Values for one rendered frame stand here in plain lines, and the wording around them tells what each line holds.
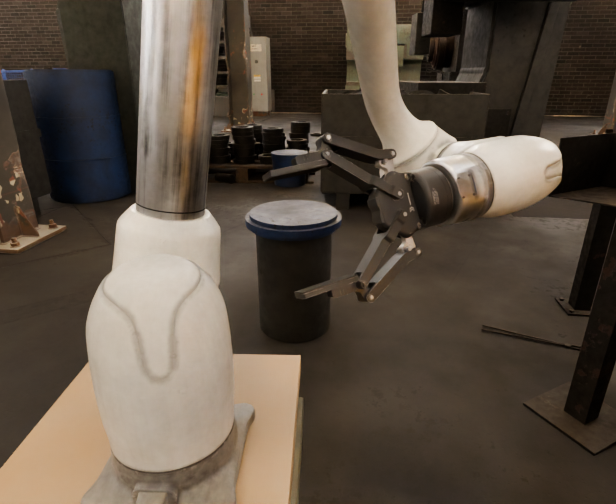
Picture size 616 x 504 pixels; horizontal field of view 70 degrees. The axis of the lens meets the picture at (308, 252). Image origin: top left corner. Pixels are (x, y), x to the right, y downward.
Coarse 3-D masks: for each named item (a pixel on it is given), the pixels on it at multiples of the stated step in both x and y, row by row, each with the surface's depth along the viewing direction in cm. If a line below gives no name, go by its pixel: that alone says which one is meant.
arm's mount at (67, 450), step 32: (256, 384) 73; (288, 384) 73; (64, 416) 66; (96, 416) 66; (256, 416) 66; (288, 416) 66; (32, 448) 60; (64, 448) 60; (96, 448) 60; (256, 448) 60; (288, 448) 60; (0, 480) 55; (32, 480) 55; (64, 480) 55; (256, 480) 55; (288, 480) 55
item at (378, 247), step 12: (396, 216) 53; (408, 216) 53; (396, 228) 52; (384, 240) 52; (372, 252) 52; (384, 252) 52; (360, 264) 53; (372, 264) 52; (360, 276) 51; (360, 288) 51
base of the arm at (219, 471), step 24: (240, 408) 65; (240, 432) 60; (216, 456) 53; (240, 456) 58; (96, 480) 54; (120, 480) 52; (144, 480) 50; (168, 480) 50; (192, 480) 51; (216, 480) 53
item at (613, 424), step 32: (576, 160) 105; (608, 160) 110; (576, 192) 107; (608, 192) 105; (608, 256) 102; (608, 288) 103; (608, 320) 104; (608, 352) 107; (576, 384) 115; (544, 416) 117; (576, 416) 116; (608, 416) 117
